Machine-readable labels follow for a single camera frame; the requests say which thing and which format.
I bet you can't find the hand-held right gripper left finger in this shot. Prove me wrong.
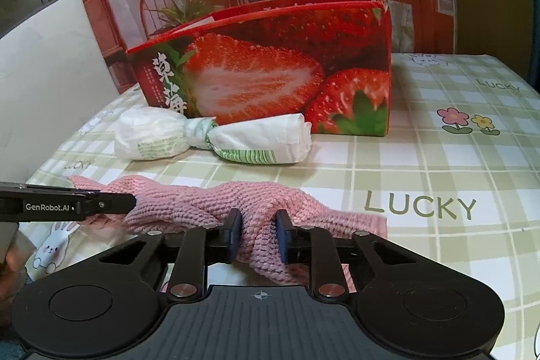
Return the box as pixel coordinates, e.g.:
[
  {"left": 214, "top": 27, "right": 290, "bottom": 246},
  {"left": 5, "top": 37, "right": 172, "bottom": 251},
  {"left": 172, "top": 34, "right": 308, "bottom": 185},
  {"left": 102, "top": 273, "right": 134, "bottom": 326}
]
[{"left": 99, "top": 208, "right": 243, "bottom": 302}]

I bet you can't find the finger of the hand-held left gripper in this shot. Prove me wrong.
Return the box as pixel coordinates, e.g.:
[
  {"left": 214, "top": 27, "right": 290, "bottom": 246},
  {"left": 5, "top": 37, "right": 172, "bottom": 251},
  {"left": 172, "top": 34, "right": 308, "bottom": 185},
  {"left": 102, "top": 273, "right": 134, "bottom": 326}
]
[
  {"left": 0, "top": 182, "right": 103, "bottom": 193},
  {"left": 80, "top": 193, "right": 138, "bottom": 216}
]

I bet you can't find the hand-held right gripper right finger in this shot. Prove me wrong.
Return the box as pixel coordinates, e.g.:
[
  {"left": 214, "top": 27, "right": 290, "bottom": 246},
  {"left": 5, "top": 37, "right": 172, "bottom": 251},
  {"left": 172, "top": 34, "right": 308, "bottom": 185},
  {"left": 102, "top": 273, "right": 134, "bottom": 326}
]
[{"left": 276, "top": 209, "right": 427, "bottom": 302}]

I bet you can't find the pink knitted cloth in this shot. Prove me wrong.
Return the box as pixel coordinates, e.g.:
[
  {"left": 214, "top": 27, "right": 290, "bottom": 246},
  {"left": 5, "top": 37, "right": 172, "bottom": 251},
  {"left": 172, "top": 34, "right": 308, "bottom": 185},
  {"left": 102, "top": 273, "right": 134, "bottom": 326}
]
[{"left": 70, "top": 174, "right": 389, "bottom": 285}]

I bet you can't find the red strawberry cardboard box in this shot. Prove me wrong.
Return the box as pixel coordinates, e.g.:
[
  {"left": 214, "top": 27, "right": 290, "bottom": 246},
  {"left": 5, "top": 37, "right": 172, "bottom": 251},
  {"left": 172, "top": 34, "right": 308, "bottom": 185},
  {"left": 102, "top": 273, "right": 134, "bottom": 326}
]
[{"left": 126, "top": 0, "right": 393, "bottom": 137}]

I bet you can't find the person's left hand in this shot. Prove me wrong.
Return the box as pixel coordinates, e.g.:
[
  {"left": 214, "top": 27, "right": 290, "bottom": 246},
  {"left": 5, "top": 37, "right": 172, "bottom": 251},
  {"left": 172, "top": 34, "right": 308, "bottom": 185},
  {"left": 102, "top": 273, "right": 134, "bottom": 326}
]
[{"left": 0, "top": 223, "right": 36, "bottom": 302}]

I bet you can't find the white twisted plastic bag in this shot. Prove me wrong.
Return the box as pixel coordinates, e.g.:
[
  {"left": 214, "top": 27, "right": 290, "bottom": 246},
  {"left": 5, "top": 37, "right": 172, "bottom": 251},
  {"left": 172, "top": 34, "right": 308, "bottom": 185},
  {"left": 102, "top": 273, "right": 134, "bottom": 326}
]
[{"left": 114, "top": 107, "right": 313, "bottom": 166}]

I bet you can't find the green checked tablecloth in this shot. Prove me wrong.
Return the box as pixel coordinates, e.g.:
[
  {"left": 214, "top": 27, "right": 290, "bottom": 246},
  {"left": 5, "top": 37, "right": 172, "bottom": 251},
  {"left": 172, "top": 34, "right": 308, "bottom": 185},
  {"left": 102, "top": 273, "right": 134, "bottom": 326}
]
[{"left": 25, "top": 52, "right": 540, "bottom": 360}]

